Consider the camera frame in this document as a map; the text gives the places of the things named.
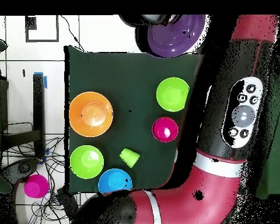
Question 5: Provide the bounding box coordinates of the small pink plastic bowl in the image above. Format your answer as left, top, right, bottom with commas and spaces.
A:
152, 116, 180, 143

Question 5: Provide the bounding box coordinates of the green plastic cup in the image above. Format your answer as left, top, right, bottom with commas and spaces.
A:
119, 148, 141, 169

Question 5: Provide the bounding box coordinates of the purple plastic bowl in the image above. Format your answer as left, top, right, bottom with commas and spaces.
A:
146, 15, 207, 58

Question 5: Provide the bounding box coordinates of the dark green tablecloth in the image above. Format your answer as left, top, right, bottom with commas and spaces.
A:
64, 45, 201, 196

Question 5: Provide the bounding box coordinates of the green plastic bowl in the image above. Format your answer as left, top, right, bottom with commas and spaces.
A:
69, 145, 105, 180
156, 76, 190, 113

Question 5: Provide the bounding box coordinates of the large orange plastic bowl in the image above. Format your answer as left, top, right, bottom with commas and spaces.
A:
68, 91, 114, 138

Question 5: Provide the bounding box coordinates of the blue plastic bowl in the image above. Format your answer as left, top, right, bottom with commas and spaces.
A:
97, 168, 133, 194

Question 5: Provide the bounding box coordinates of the black metal stand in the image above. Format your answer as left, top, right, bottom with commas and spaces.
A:
0, 73, 46, 159

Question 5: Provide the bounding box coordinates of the black power adapter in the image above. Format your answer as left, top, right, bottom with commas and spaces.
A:
57, 188, 79, 221

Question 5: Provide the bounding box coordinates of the pink plastic cup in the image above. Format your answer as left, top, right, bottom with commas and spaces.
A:
23, 174, 50, 199

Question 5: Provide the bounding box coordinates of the thin black floor cable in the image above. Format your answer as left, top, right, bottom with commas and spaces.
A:
60, 15, 86, 53

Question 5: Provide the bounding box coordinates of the grey pedestal leg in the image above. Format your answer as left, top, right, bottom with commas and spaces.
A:
1, 157, 39, 185

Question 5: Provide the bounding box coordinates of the grey square floor frame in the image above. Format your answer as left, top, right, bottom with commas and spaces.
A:
24, 15, 60, 43

